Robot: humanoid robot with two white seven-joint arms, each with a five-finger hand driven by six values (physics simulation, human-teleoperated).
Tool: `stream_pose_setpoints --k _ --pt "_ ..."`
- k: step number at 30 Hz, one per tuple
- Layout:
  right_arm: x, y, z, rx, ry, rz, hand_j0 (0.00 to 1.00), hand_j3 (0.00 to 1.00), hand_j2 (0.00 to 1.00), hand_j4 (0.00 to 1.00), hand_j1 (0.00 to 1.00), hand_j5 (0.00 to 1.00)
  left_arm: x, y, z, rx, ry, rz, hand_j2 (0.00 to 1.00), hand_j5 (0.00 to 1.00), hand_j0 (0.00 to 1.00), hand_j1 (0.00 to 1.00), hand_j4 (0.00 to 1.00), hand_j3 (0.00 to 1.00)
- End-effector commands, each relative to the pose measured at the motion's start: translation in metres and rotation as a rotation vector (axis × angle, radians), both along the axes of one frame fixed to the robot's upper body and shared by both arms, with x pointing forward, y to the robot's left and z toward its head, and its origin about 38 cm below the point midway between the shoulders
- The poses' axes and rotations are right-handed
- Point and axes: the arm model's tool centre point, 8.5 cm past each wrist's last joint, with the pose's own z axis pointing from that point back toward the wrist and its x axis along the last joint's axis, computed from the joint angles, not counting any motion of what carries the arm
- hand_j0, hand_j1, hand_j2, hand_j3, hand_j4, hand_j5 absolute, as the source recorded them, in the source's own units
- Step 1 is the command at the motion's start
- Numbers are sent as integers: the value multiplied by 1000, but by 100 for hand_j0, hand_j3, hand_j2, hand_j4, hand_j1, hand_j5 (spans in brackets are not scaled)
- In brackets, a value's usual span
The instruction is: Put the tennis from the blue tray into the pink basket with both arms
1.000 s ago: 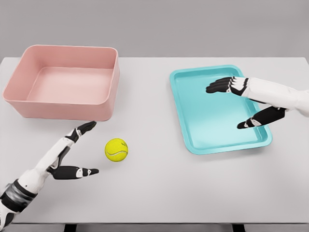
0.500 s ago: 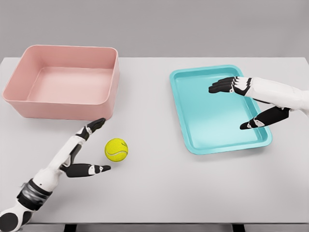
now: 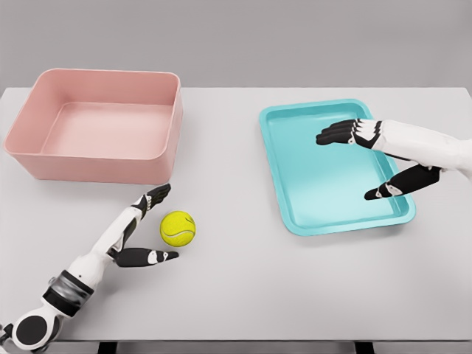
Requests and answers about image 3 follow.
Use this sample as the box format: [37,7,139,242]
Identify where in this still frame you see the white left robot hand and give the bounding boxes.
[85,183,180,268]

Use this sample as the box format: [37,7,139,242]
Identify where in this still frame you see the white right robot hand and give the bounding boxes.
[315,118,451,201]

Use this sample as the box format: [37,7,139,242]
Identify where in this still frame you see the yellow tennis ball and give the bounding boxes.
[159,210,197,248]

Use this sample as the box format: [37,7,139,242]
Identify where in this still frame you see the blue plastic tray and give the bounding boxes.
[258,98,417,236]

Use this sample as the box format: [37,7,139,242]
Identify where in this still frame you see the pink plastic basket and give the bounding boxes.
[4,68,184,185]

